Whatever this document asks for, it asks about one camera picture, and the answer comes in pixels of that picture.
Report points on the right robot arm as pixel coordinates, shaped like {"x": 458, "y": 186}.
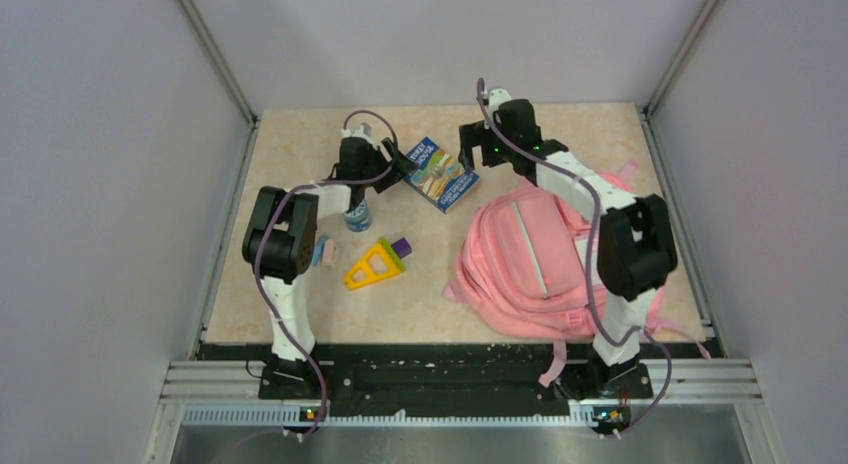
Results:
{"x": 630, "y": 244}

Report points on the pink backpack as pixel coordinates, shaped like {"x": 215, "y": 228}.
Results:
{"x": 521, "y": 268}

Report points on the metal frame rail right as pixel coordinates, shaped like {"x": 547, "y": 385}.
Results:
{"x": 649, "y": 119}

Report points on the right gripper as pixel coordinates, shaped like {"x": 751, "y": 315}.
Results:
{"x": 476, "y": 134}

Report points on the yellow triangle ruler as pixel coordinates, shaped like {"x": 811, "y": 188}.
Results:
{"x": 372, "y": 267}

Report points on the blue treehouse book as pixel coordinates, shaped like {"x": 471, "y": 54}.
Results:
{"x": 438, "y": 176}

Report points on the green strip block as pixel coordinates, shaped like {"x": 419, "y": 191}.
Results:
{"x": 386, "y": 245}

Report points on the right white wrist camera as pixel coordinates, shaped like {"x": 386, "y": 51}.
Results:
{"x": 494, "y": 98}

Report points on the purple cube block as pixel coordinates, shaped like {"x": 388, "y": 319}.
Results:
{"x": 402, "y": 248}

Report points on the blue correction tape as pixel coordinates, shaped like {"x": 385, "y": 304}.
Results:
{"x": 318, "y": 250}

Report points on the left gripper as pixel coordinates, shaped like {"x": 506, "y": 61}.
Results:
{"x": 401, "y": 166}

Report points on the metal frame rail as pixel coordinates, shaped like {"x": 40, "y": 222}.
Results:
{"x": 231, "y": 194}
{"x": 649, "y": 119}

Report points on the metal frame rail left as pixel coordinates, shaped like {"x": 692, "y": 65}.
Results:
{"x": 231, "y": 194}

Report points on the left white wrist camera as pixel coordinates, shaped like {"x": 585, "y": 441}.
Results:
{"x": 362, "y": 131}

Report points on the blue round jar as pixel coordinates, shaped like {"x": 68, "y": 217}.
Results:
{"x": 359, "y": 219}

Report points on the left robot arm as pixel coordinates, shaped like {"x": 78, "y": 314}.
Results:
{"x": 279, "y": 244}

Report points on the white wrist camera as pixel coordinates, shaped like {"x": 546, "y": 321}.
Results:
{"x": 362, "y": 131}
{"x": 494, "y": 98}

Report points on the black base bar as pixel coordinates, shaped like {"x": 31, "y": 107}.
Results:
{"x": 440, "y": 380}

